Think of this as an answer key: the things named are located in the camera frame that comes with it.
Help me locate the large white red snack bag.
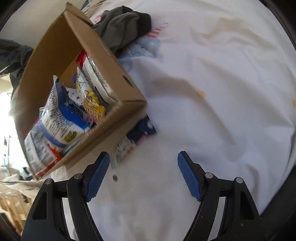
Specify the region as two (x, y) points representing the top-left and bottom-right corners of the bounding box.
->
(24, 50), (117, 179)

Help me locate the white blue snack bag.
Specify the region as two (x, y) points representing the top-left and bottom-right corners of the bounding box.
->
(39, 75), (90, 152)

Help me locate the white purple candy packet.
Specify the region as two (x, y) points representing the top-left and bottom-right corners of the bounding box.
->
(66, 87), (88, 123)

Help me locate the blue chips bag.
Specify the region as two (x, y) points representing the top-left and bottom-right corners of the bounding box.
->
(74, 67), (92, 102)

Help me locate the white wrapper snack bar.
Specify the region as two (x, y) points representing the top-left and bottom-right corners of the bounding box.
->
(109, 137), (135, 169)

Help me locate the yellow snack bag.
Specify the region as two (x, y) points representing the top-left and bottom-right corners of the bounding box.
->
(82, 91), (106, 124)

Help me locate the white red blue snack packet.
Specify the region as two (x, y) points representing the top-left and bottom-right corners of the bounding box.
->
(126, 115), (157, 145)

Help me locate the wooden furniture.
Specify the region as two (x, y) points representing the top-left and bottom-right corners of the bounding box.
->
(0, 178), (42, 235)

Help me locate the white bed sheet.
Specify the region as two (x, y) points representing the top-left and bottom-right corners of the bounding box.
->
(89, 1), (295, 240)

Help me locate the brown cardboard box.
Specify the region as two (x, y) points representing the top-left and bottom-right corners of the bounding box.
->
(13, 3), (145, 179)

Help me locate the grey cloth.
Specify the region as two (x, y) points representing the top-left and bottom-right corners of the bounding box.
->
(92, 6), (152, 57)

